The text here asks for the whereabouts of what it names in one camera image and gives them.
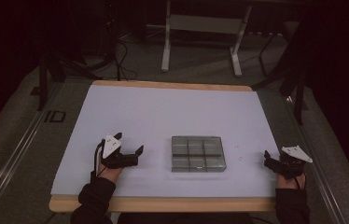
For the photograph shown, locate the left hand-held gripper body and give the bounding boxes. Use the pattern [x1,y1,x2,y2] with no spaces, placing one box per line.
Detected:
[100,133,140,170]

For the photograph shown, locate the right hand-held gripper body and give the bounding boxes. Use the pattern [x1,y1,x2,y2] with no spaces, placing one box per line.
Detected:
[272,146,314,180]

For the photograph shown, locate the person's left hand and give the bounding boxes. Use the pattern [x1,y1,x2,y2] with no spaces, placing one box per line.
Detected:
[96,162,124,185]

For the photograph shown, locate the person's right hand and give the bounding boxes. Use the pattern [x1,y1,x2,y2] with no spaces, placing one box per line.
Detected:
[276,172,308,191]

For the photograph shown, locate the white table mat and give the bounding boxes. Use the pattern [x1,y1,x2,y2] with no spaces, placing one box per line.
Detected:
[50,84,281,199]

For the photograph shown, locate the black metal stand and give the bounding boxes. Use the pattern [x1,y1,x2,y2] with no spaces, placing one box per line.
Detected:
[278,66,309,126]

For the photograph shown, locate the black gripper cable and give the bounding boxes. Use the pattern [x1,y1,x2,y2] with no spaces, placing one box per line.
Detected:
[92,139,106,178]
[293,174,308,191]

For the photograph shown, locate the aluminium floor rail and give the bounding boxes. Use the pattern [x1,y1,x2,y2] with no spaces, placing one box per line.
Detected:
[0,82,65,224]
[283,95,348,224]

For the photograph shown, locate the black floor cables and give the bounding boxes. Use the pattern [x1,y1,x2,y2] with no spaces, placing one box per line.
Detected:
[60,38,139,82]

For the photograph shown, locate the white metal stand frame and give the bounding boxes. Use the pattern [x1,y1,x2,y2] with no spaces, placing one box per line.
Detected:
[161,0,254,78]

